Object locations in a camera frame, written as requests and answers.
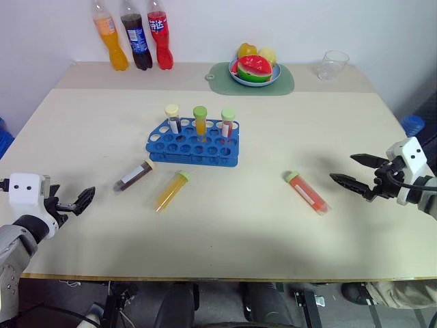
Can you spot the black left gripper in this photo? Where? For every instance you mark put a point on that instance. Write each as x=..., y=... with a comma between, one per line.
x=53, y=206

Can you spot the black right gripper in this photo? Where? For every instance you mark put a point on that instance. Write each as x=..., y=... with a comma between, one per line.
x=385, y=184

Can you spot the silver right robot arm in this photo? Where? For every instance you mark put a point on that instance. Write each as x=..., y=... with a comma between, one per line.
x=428, y=200

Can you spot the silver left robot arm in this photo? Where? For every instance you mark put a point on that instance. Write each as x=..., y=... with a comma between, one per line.
x=13, y=246

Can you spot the dark liquid tube cream cap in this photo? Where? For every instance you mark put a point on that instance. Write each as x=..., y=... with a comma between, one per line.
x=172, y=116
x=134, y=176

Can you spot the red liquid tube green cap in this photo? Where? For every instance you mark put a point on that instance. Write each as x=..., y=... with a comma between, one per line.
x=227, y=119
x=307, y=193

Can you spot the orange liquid tube green cap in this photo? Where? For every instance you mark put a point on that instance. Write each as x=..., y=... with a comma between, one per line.
x=170, y=191
x=200, y=119

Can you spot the blue plastic test tube rack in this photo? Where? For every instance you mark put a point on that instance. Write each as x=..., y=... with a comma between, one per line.
x=170, y=155

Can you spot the blue ribbed plastic object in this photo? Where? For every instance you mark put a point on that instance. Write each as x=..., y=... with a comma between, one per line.
x=4, y=140
x=413, y=125

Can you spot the clear glass cup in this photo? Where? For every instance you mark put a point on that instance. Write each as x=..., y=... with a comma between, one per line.
x=331, y=66

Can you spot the green silicone mat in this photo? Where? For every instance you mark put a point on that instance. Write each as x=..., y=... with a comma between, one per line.
x=283, y=85

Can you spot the beige fabric bag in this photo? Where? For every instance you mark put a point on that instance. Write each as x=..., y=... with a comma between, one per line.
x=403, y=292

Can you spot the light blue bowl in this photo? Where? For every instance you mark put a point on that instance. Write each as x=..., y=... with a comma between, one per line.
x=254, y=84

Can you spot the dark rounded shape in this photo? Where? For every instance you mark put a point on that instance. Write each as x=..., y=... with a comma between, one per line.
x=266, y=304
x=179, y=304

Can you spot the toy watermelon slice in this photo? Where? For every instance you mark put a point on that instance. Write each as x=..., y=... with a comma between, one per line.
x=254, y=68

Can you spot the pale yellow toy fruit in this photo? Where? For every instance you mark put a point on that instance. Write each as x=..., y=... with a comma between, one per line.
x=268, y=55

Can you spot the orange soda bottle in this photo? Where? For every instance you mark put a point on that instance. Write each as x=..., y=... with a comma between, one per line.
x=114, y=44

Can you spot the orange yellow toy fruit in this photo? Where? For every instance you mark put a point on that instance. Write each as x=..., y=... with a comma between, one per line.
x=246, y=50

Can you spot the cola bottle blue label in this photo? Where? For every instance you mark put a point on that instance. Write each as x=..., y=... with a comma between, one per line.
x=138, y=41

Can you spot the red soda bottle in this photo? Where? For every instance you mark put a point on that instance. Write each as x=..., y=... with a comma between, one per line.
x=162, y=41

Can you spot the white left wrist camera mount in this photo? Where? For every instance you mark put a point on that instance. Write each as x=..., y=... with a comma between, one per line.
x=24, y=191

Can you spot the black metal frame post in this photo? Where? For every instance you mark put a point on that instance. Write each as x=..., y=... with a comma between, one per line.
x=114, y=304

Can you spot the black metal table bracket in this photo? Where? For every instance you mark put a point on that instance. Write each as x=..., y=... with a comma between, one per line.
x=307, y=305

